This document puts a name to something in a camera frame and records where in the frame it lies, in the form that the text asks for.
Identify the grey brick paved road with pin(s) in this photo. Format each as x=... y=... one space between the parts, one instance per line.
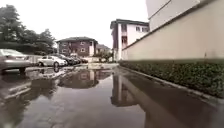
x=83 y=113

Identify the low green hedge strip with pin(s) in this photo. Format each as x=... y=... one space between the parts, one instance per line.
x=186 y=75

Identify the small building with dark roof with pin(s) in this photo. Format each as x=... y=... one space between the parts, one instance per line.
x=102 y=48

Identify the grey car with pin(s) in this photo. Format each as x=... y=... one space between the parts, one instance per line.
x=13 y=60

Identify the brown brick building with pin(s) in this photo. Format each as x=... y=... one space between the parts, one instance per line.
x=76 y=46

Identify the green bush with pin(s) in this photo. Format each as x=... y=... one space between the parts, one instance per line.
x=105 y=55

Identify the white building with dark roof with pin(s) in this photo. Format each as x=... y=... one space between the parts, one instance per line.
x=133 y=33

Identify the white car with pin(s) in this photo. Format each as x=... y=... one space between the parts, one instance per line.
x=51 y=61

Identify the pale building behind wall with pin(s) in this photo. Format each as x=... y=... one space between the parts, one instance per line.
x=160 y=11

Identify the beige boundary wall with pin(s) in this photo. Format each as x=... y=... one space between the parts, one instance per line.
x=186 y=40

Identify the water puddle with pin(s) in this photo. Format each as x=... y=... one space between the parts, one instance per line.
x=83 y=80

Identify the group of trees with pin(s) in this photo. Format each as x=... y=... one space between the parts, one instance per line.
x=13 y=30

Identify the row of parked cars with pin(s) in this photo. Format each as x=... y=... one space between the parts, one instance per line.
x=71 y=60

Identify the grey concrete kerb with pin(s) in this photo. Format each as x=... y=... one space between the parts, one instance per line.
x=173 y=85

